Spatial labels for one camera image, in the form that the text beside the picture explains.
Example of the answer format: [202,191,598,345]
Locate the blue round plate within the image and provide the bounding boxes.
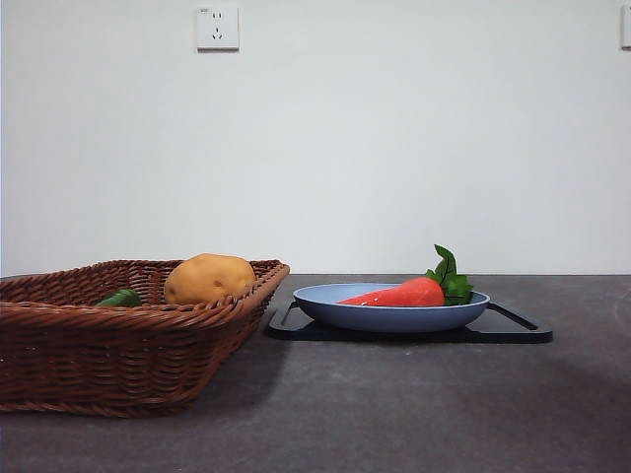
[292,282,491,333]

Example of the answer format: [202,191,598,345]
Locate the orange carrot with green leaves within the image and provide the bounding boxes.
[336,243,476,308]

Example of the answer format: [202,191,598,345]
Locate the yellow-brown potato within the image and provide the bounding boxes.
[163,252,257,305]

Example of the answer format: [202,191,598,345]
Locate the green pepper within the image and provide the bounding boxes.
[95,288,144,309]

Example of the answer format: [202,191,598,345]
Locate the black rectangular tray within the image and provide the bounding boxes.
[265,299,555,344]

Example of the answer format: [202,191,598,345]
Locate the brown woven wicker basket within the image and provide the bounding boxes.
[0,258,291,419]

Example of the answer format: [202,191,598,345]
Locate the white wall socket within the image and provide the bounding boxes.
[196,6,241,52]

